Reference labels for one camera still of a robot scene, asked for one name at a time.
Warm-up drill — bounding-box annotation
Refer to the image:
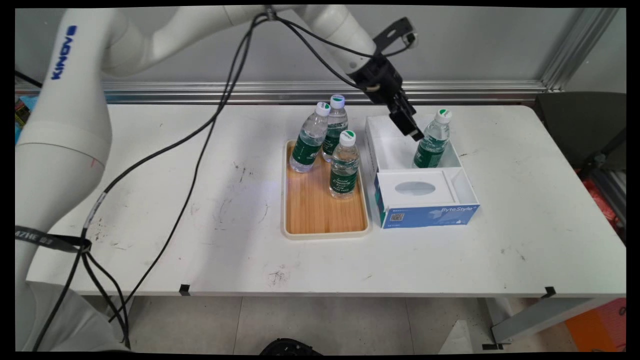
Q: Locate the orange box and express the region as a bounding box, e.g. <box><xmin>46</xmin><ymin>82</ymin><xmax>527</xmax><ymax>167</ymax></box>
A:
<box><xmin>565</xmin><ymin>299</ymin><xmax>627</xmax><ymax>353</ymax></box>

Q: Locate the green label water bottle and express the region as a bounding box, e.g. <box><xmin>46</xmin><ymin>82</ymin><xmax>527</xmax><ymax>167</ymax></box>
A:
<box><xmin>289</xmin><ymin>101</ymin><xmax>332</xmax><ymax>174</ymax></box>
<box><xmin>322</xmin><ymin>94</ymin><xmax>349</xmax><ymax>163</ymax></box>
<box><xmin>412</xmin><ymin>108</ymin><xmax>453</xmax><ymax>169</ymax></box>
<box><xmin>329</xmin><ymin>130</ymin><xmax>361</xmax><ymax>200</ymax></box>

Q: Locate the black round object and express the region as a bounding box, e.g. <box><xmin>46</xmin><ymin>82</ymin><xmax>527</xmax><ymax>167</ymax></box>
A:
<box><xmin>259</xmin><ymin>338</ymin><xmax>323</xmax><ymax>357</ymax></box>

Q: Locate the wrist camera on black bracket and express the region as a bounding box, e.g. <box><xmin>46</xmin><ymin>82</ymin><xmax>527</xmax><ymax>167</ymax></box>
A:
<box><xmin>372</xmin><ymin>16</ymin><xmax>418</xmax><ymax>57</ymax></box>

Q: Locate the white and blue cardboard box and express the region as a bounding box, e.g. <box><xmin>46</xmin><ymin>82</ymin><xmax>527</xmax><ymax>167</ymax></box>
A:
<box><xmin>364</xmin><ymin>114</ymin><xmax>481</xmax><ymax>230</ymax></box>

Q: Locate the grey table leg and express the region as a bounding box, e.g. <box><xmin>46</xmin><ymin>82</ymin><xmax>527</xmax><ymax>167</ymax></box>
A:
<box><xmin>482</xmin><ymin>297</ymin><xmax>608</xmax><ymax>351</ymax></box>

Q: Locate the diagonal aluminium post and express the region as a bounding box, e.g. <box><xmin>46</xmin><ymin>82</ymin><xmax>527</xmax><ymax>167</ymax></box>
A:
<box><xmin>540</xmin><ymin>7</ymin><xmax>621</xmax><ymax>93</ymax></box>

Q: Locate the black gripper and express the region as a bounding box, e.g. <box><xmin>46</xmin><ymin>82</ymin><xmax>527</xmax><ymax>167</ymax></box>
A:
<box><xmin>349</xmin><ymin>53</ymin><xmax>426</xmax><ymax>143</ymax></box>

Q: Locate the blue patterned sheet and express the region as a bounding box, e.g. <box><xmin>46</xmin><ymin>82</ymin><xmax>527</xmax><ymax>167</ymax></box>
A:
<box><xmin>15</xmin><ymin>95</ymin><xmax>39</xmax><ymax>145</ymax></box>

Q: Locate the horizontal aluminium rail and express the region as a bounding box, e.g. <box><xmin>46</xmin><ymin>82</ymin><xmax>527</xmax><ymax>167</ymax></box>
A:
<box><xmin>102</xmin><ymin>80</ymin><xmax>551</xmax><ymax>106</ymax></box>

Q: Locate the wooden tray with cream rim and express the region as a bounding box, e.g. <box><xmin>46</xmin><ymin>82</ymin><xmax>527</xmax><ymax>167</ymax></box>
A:
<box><xmin>281</xmin><ymin>140</ymin><xmax>372</xmax><ymax>241</ymax></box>

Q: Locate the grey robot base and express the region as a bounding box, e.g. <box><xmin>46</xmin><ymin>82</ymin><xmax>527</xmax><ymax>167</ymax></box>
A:
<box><xmin>20</xmin><ymin>280</ymin><xmax>128</xmax><ymax>352</ymax></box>

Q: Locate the red item beside table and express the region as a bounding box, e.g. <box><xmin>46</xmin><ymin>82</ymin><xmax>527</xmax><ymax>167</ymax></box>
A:
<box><xmin>582</xmin><ymin>177</ymin><xmax>621</xmax><ymax>231</ymax></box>

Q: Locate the cable strap around arm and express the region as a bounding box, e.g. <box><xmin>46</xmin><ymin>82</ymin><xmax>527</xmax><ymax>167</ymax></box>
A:
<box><xmin>15</xmin><ymin>226</ymin><xmax>92</xmax><ymax>254</ymax></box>

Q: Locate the thin black wall cable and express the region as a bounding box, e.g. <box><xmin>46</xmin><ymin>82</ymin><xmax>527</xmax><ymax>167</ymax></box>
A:
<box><xmin>15</xmin><ymin>70</ymin><xmax>44</xmax><ymax>89</ymax></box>

